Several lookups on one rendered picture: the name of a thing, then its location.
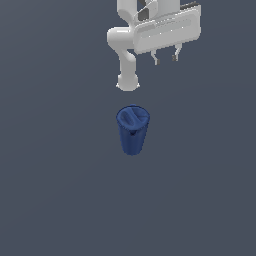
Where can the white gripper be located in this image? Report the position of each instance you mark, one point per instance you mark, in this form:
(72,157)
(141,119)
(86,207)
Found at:
(166,30)

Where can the blue lidded container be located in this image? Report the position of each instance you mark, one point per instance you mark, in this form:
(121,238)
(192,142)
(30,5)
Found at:
(132,130)

